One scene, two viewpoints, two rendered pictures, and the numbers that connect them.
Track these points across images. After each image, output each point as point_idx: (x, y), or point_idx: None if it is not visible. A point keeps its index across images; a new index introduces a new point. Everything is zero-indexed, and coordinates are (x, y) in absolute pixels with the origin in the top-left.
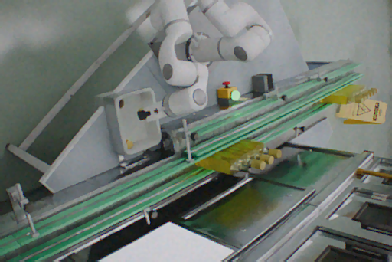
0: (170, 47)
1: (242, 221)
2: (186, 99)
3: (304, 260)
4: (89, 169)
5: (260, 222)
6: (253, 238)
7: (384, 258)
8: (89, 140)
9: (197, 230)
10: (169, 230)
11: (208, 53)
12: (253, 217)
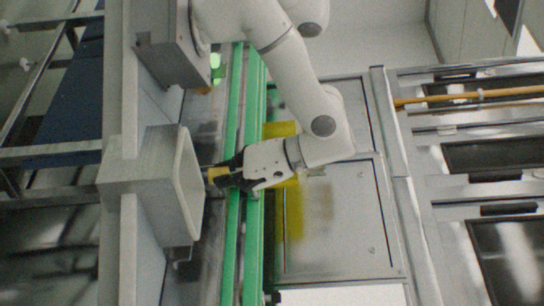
0: (318, 88)
1: (356, 238)
2: (346, 149)
3: (463, 252)
4: (154, 299)
5: (378, 229)
6: (401, 256)
7: (533, 210)
8: (142, 260)
9: (328, 280)
10: (296, 303)
11: (237, 34)
12: (361, 226)
